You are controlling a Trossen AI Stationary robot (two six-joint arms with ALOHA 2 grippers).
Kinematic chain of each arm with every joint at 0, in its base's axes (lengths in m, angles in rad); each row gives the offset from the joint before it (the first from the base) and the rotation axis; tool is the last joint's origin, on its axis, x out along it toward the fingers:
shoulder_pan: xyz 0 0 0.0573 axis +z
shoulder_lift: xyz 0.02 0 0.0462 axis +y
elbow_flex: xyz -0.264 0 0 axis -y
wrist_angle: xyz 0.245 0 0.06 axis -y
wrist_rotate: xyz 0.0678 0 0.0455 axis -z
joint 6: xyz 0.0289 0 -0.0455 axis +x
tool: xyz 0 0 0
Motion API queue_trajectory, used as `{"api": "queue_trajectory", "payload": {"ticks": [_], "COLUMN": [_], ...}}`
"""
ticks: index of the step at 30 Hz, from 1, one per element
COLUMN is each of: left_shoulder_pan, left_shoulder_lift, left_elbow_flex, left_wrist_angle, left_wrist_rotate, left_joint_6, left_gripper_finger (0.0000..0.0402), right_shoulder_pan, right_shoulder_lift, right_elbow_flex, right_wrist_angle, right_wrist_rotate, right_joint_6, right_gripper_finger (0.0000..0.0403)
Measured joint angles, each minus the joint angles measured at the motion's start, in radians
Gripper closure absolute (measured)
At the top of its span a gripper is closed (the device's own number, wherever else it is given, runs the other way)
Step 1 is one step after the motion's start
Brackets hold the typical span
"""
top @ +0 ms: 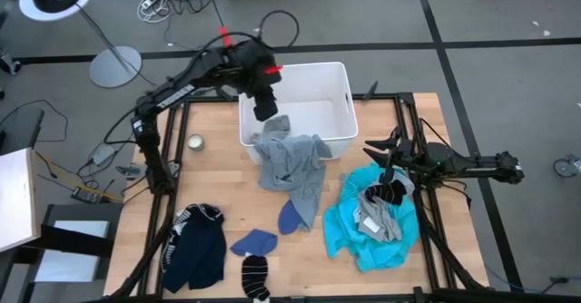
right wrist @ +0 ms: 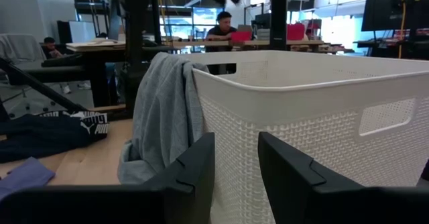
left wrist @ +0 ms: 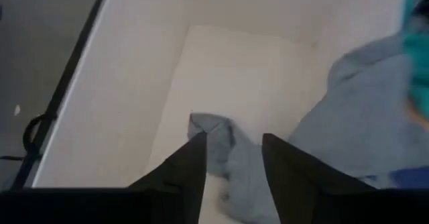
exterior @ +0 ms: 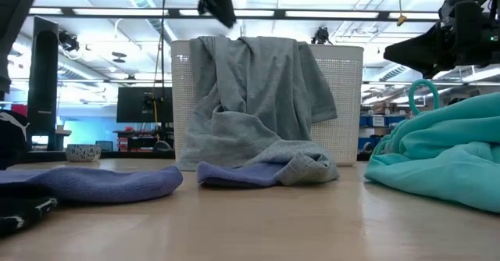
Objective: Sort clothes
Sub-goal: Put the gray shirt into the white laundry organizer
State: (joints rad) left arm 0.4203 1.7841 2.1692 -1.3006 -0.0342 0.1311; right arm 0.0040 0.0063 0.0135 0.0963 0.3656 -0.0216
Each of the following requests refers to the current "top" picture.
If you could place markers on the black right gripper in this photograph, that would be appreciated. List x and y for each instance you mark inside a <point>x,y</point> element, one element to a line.
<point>408,157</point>

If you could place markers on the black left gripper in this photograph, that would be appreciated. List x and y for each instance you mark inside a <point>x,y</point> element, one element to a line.
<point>265,104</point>

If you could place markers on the grey t-shirt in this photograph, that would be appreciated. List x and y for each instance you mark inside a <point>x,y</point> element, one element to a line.
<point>290,167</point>

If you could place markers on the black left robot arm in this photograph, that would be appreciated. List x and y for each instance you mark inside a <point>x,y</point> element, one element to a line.
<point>181,93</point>

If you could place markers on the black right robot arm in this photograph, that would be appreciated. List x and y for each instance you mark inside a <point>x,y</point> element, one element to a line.
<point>481,165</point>

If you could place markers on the white plastic bin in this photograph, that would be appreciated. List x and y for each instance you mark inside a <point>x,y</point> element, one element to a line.
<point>318,108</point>

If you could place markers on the red tape strip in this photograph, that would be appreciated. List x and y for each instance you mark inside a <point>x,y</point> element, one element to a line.
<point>225,37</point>

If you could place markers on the turquoise shirt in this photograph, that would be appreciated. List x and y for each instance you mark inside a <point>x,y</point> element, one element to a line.
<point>349,230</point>

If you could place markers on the blue cloth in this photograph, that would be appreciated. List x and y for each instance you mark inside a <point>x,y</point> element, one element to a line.
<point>254,243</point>
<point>287,219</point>

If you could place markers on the white power strip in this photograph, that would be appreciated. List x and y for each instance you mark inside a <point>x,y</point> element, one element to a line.
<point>151,1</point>

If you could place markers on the white lamp stand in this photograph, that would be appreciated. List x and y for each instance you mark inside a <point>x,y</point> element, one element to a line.
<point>115,67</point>

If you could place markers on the navy garment white stripes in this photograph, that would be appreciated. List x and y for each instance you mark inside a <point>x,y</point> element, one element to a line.
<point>199,253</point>

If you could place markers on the grey power adapter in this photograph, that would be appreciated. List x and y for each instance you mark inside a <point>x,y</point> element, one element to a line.
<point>102,154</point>

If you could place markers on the black sock thin white stripes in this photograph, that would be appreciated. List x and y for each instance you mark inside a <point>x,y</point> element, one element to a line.
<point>254,276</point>

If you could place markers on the grey caster wheel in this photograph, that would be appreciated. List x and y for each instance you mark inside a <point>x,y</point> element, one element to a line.
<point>567,166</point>

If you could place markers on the black shelf rack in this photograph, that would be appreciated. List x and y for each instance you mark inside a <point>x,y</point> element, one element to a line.
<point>77,241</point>

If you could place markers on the black aluminium table frame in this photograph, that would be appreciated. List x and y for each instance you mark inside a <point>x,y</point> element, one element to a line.
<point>185,126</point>

